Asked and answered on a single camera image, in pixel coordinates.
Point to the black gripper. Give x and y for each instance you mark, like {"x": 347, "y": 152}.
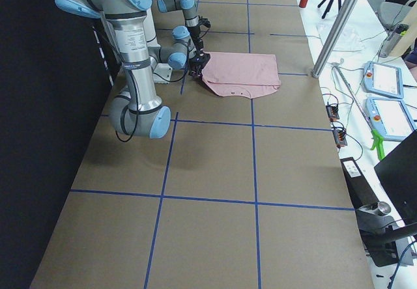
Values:
{"x": 199, "y": 59}
{"x": 195, "y": 31}

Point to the pink Snoopy t-shirt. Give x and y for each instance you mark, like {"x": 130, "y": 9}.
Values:
{"x": 241, "y": 74}

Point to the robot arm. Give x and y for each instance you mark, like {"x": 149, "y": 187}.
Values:
{"x": 137, "y": 110}
{"x": 193, "y": 23}

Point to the far orange connector board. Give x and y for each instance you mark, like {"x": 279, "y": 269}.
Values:
{"x": 332, "y": 111}

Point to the orange connector board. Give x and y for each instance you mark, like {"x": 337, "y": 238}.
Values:
{"x": 339, "y": 134}
{"x": 332, "y": 111}

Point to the clear plastic bag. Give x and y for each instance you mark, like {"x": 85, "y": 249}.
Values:
{"x": 349, "y": 39}

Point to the near orange connector board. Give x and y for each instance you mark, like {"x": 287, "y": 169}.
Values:
{"x": 339, "y": 134}

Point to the upper teach pendant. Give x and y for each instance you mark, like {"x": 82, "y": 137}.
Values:
{"x": 383, "y": 79}

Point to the teach pendant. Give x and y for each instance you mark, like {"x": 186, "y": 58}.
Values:
{"x": 390, "y": 117}
{"x": 383, "y": 79}

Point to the green plastic clamp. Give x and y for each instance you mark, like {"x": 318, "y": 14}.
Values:
{"x": 378, "y": 144}

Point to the lower teach pendant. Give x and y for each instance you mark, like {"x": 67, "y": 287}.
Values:
{"x": 390, "y": 117}

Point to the drink bottle black cap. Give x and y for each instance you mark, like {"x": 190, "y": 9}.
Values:
{"x": 393, "y": 38}

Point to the black power box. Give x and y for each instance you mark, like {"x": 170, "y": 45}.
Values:
{"x": 360, "y": 191}

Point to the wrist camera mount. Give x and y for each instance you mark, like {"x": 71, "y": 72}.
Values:
{"x": 204, "y": 22}

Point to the aluminium frame post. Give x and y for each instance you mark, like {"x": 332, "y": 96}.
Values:
{"x": 339, "y": 24}

